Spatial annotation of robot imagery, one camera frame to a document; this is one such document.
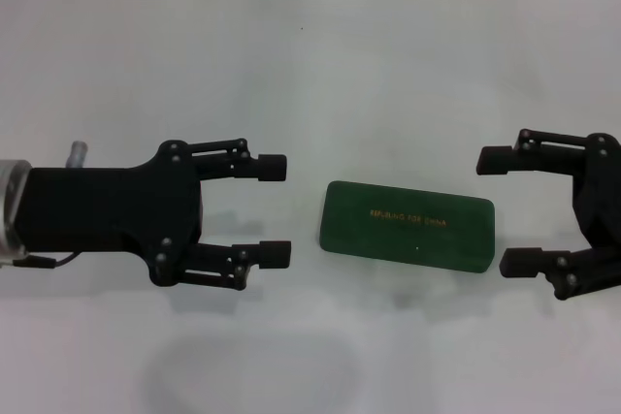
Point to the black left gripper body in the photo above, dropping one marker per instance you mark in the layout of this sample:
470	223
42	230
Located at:
111	210

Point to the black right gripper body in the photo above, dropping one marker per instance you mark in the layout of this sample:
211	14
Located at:
601	200

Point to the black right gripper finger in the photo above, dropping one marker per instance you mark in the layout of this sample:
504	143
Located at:
524	157
543	266

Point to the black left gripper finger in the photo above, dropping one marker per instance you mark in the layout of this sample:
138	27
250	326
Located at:
242	261
242	162

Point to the green glasses case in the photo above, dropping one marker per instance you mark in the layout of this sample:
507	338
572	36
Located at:
407	227

